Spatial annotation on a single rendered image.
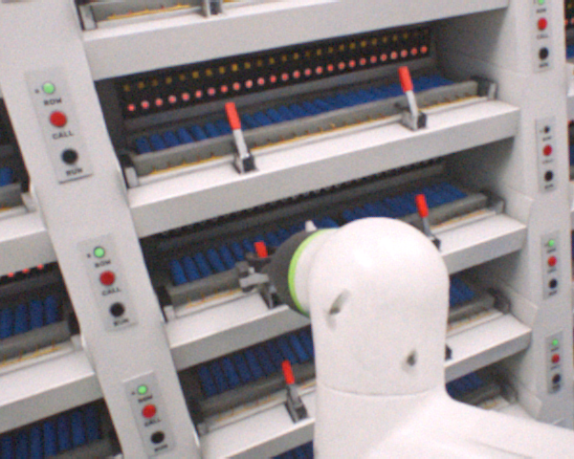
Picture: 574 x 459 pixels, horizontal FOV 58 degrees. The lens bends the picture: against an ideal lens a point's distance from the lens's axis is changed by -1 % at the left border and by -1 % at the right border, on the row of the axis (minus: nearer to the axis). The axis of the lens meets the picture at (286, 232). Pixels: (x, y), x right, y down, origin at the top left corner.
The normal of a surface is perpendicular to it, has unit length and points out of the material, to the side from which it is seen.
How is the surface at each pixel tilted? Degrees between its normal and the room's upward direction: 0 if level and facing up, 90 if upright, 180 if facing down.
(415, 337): 83
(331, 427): 69
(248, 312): 18
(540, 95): 90
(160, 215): 108
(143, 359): 90
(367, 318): 79
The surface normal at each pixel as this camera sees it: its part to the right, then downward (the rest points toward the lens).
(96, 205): 0.35, 0.22
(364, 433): -0.37, -0.04
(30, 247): 0.39, 0.49
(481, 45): -0.92, 0.27
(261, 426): -0.07, -0.83
